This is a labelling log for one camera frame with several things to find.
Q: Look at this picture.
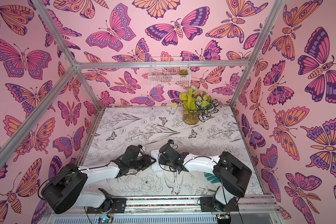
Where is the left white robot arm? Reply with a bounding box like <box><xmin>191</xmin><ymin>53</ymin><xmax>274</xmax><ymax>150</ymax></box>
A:
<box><xmin>41</xmin><ymin>145</ymin><xmax>156</xmax><ymax>214</ymax></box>

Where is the front mounting rail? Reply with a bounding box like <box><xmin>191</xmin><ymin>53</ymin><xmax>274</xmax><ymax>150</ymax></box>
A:
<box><xmin>40</xmin><ymin>195</ymin><xmax>285</xmax><ymax>224</ymax></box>

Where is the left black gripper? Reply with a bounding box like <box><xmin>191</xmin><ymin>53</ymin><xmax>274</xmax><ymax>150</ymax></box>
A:
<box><xmin>129</xmin><ymin>154</ymin><xmax>158</xmax><ymax>171</ymax></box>

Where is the aluminium frame structure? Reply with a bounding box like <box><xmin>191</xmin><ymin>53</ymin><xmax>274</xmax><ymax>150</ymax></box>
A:
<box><xmin>0</xmin><ymin>0</ymin><xmax>286</xmax><ymax>184</ymax></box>

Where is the white digital alarm clock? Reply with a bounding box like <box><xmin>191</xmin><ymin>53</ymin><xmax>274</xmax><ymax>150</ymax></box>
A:
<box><xmin>151</xmin><ymin>149</ymin><xmax>163</xmax><ymax>172</ymax></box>

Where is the green rubber glove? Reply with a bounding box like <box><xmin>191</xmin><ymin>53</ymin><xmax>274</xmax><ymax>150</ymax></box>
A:
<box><xmin>204</xmin><ymin>173</ymin><xmax>220</xmax><ymax>184</ymax></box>

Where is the small succulent in basket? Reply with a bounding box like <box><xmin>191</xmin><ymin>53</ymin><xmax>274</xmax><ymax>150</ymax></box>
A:
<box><xmin>179</xmin><ymin>69</ymin><xmax>189</xmax><ymax>76</ymax></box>

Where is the white wire basket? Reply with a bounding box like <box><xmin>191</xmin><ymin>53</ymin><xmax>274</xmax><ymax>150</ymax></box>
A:
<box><xmin>147</xmin><ymin>56</ymin><xmax>191</xmax><ymax>88</ymax></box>

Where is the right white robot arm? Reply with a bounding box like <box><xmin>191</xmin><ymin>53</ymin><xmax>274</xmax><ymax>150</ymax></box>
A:
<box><xmin>158</xmin><ymin>142</ymin><xmax>252</xmax><ymax>211</ymax></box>

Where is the glass vase with plants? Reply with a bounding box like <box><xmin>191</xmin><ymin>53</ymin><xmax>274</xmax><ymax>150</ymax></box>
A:
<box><xmin>171</xmin><ymin>86</ymin><xmax>220</xmax><ymax>125</ymax></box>

